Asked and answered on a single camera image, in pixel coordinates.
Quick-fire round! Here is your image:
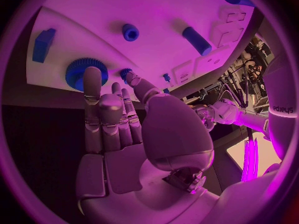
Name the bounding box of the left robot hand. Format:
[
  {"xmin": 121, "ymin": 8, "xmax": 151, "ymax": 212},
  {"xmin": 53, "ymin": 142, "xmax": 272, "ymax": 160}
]
[{"xmin": 192, "ymin": 104, "xmax": 216, "ymax": 132}]

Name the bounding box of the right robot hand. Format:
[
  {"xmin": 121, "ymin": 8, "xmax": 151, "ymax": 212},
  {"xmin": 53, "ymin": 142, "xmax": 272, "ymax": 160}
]
[{"xmin": 75, "ymin": 66, "xmax": 221, "ymax": 224}]

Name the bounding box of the cluttered equipment rack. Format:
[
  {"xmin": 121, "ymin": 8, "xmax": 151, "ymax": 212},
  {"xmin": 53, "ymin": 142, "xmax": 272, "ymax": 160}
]
[{"xmin": 218, "ymin": 37, "xmax": 275, "ymax": 112}]

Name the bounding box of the long blue cylinder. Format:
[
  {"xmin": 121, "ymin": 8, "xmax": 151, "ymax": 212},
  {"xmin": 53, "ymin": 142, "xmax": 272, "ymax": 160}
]
[{"xmin": 182, "ymin": 26, "xmax": 213, "ymax": 56}]

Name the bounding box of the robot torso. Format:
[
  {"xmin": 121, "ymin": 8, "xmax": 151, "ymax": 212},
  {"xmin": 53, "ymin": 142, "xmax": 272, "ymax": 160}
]
[{"xmin": 262, "ymin": 52, "xmax": 298, "ymax": 162}]

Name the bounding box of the small blue gear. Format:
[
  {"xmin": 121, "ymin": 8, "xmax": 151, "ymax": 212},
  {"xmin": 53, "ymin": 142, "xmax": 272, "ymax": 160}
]
[{"xmin": 120, "ymin": 68, "xmax": 133, "ymax": 85}]

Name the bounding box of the short blue cylinder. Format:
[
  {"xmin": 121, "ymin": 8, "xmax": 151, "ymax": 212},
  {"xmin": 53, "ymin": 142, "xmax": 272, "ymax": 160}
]
[{"xmin": 121, "ymin": 23, "xmax": 141, "ymax": 42}]

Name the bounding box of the large blue gear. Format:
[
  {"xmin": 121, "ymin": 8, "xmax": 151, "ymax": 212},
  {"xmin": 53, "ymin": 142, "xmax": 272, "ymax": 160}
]
[{"xmin": 65, "ymin": 57, "xmax": 110, "ymax": 93}]

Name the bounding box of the blue block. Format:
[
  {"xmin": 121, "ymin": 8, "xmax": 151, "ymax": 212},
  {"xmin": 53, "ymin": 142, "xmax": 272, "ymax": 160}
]
[{"xmin": 31, "ymin": 28, "xmax": 57, "ymax": 64}]

